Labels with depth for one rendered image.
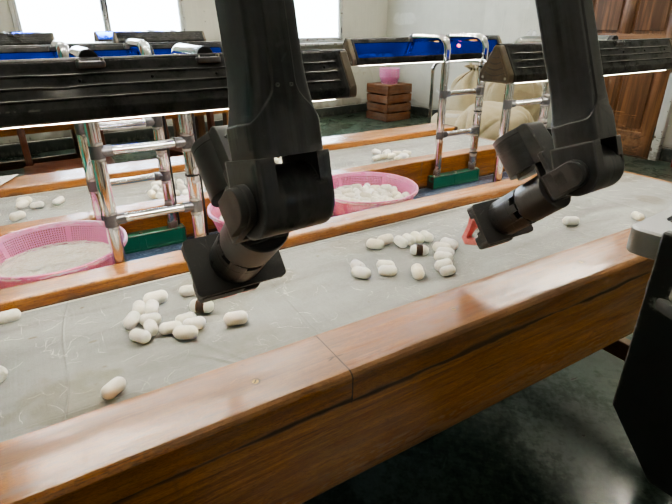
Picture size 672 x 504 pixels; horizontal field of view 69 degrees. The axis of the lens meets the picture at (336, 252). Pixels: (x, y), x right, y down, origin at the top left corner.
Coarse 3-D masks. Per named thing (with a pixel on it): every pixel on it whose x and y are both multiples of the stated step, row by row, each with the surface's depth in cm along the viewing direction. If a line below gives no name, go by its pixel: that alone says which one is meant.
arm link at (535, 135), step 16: (528, 128) 66; (544, 128) 68; (496, 144) 70; (512, 144) 68; (528, 144) 67; (544, 144) 66; (512, 160) 68; (528, 160) 67; (544, 160) 65; (576, 160) 60; (512, 176) 69; (544, 176) 63; (560, 176) 61; (576, 176) 59; (560, 192) 62
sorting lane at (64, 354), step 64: (640, 192) 130; (320, 256) 95; (384, 256) 95; (512, 256) 95; (64, 320) 75; (256, 320) 75; (320, 320) 75; (0, 384) 62; (64, 384) 62; (128, 384) 62
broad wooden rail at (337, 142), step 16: (400, 128) 199; (416, 128) 199; (432, 128) 198; (448, 128) 200; (336, 144) 175; (352, 144) 179; (368, 144) 182; (144, 160) 154; (176, 160) 154; (32, 176) 138; (48, 176) 138; (64, 176) 138; (80, 176) 138; (112, 176) 140; (128, 176) 143; (0, 192) 128; (16, 192) 130; (32, 192) 132
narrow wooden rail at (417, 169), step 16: (400, 160) 152; (416, 160) 152; (432, 160) 154; (448, 160) 157; (464, 160) 161; (480, 160) 165; (352, 176) 140; (368, 176) 143; (416, 176) 153; (480, 176) 168; (128, 208) 113; (144, 208) 114; (16, 224) 105; (32, 224) 105; (128, 224) 113; (144, 224) 115; (160, 224) 116; (192, 224) 121; (208, 224) 123
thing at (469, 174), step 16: (448, 48) 138; (448, 64) 140; (480, 64) 148; (480, 80) 149; (448, 96) 145; (480, 96) 151; (480, 112) 153; (432, 176) 154; (448, 176) 156; (464, 176) 160
